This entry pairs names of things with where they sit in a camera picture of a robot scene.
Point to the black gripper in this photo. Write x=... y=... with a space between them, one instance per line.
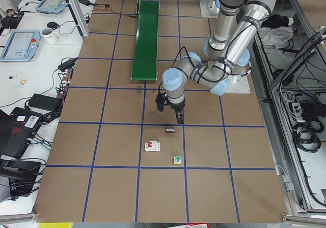
x=177 y=107

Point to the dark brown capacitor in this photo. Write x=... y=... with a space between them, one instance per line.
x=170 y=129

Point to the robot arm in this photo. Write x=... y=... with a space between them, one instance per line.
x=238 y=22

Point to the white red circuit breaker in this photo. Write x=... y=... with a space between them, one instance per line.
x=152 y=146

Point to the green push button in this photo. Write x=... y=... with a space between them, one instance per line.
x=177 y=160

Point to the green conveyor belt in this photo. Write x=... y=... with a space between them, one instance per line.
x=145 y=55

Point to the black power brick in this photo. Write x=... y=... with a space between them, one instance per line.
x=45 y=102

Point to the black power adapter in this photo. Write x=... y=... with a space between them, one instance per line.
x=87 y=2

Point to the white mug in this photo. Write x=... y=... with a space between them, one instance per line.
x=50 y=36

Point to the black computer mouse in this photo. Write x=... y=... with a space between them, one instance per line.
x=53 y=25

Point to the upper teach pendant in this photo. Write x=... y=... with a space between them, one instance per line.
x=51 y=6

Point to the teach pendant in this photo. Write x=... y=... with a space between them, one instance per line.
x=51 y=6
x=21 y=46

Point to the lower teach pendant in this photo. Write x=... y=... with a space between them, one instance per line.
x=21 y=46

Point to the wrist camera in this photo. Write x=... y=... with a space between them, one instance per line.
x=160 y=101

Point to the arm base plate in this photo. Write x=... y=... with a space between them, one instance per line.
x=209 y=8
x=237 y=83

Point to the aluminium frame post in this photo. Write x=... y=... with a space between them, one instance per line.
x=78 y=17

